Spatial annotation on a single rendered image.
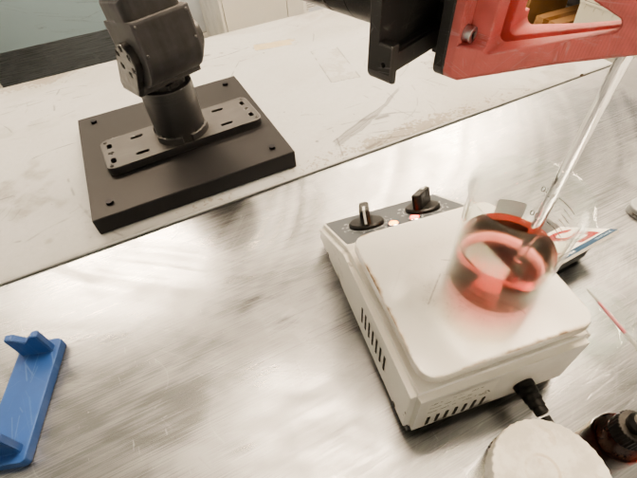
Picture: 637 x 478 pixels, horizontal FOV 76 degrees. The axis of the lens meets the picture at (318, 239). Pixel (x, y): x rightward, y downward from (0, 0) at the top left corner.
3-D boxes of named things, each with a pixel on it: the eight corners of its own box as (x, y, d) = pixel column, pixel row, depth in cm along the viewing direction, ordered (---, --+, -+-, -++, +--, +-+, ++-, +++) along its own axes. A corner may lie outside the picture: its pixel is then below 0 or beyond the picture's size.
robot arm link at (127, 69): (200, 19, 44) (171, 9, 47) (127, 48, 40) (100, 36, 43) (215, 76, 48) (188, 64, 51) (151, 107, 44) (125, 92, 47)
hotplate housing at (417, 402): (318, 243, 42) (314, 184, 36) (433, 211, 44) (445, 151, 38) (416, 471, 28) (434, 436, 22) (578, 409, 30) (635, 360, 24)
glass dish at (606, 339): (615, 370, 32) (630, 358, 30) (542, 335, 34) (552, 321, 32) (628, 318, 35) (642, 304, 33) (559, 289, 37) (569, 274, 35)
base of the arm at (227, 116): (252, 64, 48) (232, 45, 53) (77, 118, 43) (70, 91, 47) (263, 124, 54) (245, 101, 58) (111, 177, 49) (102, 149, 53)
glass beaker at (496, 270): (423, 266, 29) (443, 174, 23) (497, 237, 31) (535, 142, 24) (487, 349, 25) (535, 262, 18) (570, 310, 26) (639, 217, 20)
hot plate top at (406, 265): (350, 244, 32) (350, 236, 31) (486, 206, 33) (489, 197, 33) (422, 390, 24) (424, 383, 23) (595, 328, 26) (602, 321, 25)
